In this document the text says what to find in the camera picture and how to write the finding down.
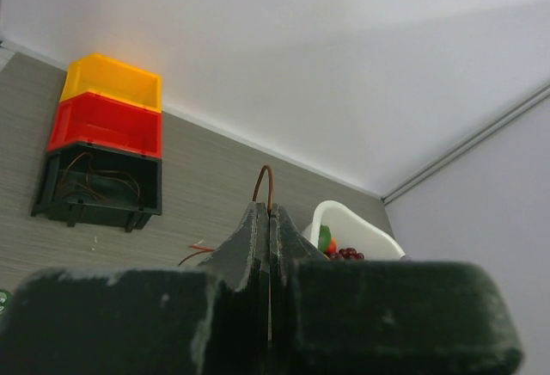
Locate dark red grape bunch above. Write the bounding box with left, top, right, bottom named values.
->
left=324, top=248, right=365, bottom=261

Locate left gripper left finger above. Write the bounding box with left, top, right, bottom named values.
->
left=1, top=203, right=269, bottom=374

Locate red plastic bin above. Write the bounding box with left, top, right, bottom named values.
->
left=46, top=93, right=162, bottom=158

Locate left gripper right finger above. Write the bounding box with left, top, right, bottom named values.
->
left=270, top=205, right=524, bottom=374

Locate white fruit basket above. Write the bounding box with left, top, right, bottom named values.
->
left=302, top=200, right=406, bottom=261

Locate yellow plastic bin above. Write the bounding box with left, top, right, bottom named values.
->
left=59, top=53, right=162, bottom=113

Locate green lime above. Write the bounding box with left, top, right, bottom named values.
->
left=318, top=225, right=332, bottom=253

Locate black plastic bin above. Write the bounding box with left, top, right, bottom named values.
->
left=30, top=142, right=162, bottom=232

